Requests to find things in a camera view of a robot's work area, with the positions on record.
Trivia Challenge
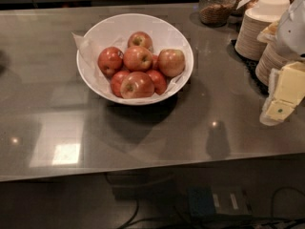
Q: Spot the glass jar with granola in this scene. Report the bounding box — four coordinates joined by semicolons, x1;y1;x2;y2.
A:
198;0;236;27

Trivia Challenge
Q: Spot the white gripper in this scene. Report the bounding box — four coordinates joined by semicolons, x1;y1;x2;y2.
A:
257;0;305;126

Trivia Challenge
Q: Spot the paper plate stack rear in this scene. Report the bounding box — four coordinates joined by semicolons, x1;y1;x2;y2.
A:
234;8;280;61

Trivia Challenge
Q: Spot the dark box on floor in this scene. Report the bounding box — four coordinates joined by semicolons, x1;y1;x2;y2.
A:
187;186;253;219

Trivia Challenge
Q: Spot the red apple top back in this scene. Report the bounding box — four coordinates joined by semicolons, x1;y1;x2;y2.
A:
128;31;153;51

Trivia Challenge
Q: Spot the white paper bowl stack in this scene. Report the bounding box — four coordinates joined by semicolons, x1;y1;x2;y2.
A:
245;0;290;22

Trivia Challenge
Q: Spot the black floor cable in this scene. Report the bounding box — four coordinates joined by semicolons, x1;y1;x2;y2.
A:
115;198;179;229
222;186;305;229

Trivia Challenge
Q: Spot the black floor cable left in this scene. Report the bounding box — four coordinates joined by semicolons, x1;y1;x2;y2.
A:
115;198;179;229

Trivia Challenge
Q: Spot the black mat under plates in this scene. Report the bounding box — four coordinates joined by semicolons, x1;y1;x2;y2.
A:
235;51;269;96

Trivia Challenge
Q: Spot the small hidden red apple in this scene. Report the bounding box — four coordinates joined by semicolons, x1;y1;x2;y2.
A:
152;54;158;71

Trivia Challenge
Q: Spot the white ceramic bowl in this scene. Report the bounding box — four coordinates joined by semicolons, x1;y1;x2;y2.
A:
75;12;194;107

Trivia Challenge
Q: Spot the white paper bowl liner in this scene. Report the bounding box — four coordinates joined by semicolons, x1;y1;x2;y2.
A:
73;31;193;106

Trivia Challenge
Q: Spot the black floor cable right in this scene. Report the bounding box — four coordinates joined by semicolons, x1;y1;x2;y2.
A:
222;186;305;229

